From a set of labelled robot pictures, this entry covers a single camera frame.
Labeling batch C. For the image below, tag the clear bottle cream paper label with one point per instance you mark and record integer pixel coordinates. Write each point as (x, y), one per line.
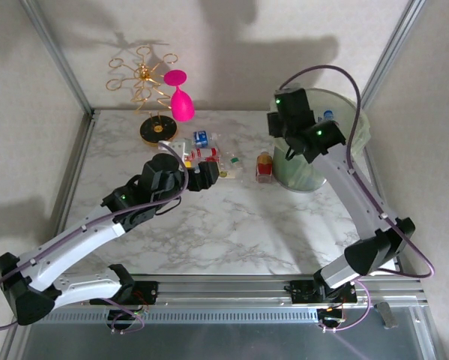
(228, 174)

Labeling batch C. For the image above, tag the clear bottle small green label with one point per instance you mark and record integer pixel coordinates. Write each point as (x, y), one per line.
(234, 160)

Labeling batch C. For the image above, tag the blue label white cap bottle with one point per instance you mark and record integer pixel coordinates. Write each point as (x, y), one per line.
(201, 138)

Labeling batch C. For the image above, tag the red yellow label bottle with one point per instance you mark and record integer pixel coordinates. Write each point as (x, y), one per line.
(264, 168)

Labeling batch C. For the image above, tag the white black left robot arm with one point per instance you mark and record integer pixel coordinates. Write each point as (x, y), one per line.
(78, 245)

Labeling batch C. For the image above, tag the mesh bin with green bag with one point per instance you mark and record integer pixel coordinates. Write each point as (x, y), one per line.
(303, 176)

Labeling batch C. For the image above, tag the pink plastic wine glass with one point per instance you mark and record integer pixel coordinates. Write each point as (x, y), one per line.
(182, 107)

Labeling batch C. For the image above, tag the small black connector board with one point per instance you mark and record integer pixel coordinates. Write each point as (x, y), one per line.
(331, 318)
(134, 315)

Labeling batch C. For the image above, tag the grey metal latch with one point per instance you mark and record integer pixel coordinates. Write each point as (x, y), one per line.
(386, 315)

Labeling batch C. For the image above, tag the aluminium table side rail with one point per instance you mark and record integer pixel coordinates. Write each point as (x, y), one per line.
(79, 157)

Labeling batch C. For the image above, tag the aluminium mounting rail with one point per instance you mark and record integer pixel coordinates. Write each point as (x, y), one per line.
(228, 290)

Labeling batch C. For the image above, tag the aluminium frame post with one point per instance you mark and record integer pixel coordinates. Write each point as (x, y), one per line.
(398, 37)
(59, 56)

